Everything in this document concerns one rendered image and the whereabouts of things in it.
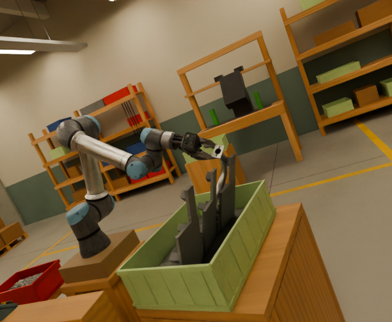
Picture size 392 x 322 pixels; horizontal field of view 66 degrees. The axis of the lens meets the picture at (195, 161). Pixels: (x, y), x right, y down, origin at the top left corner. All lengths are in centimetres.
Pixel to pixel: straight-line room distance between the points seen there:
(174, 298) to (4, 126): 871
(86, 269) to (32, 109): 737
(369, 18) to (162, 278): 518
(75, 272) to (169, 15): 563
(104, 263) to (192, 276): 58
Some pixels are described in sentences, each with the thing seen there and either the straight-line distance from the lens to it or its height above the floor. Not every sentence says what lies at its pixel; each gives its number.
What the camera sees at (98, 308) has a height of 87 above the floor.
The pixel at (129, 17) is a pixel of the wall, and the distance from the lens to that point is 695.
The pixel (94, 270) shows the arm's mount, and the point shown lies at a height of 90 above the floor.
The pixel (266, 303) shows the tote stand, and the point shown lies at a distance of 100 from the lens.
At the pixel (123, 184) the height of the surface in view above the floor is 32.
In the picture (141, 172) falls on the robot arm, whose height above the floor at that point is 123.
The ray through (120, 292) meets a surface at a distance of 152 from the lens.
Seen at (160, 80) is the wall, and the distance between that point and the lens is 664.
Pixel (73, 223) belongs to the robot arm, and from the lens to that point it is 155.
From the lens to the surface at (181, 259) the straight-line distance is 103.
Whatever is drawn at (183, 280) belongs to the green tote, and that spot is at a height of 91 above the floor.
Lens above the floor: 141
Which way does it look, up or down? 10 degrees down
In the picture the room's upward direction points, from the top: 23 degrees counter-clockwise
